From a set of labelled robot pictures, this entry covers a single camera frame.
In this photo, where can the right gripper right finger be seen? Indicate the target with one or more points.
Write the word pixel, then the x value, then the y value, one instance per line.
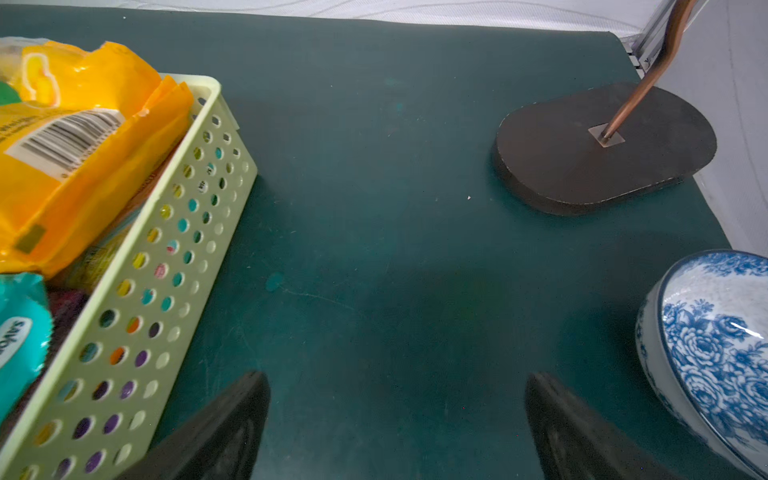
pixel 573 441

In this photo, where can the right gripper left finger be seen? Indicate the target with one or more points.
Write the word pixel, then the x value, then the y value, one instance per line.
pixel 220 442

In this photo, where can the mint blossom candy bag front-up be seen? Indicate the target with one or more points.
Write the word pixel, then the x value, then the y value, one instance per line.
pixel 26 330

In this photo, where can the yellow orange candy bag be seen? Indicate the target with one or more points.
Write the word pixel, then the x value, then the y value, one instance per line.
pixel 83 133

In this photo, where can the light green plastic basket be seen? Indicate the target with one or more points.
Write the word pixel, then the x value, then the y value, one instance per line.
pixel 96 409

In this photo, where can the blue floral small bowl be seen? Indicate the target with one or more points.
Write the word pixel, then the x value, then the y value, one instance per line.
pixel 701 338

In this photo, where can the black metal cup stand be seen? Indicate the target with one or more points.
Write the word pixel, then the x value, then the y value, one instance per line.
pixel 575 154

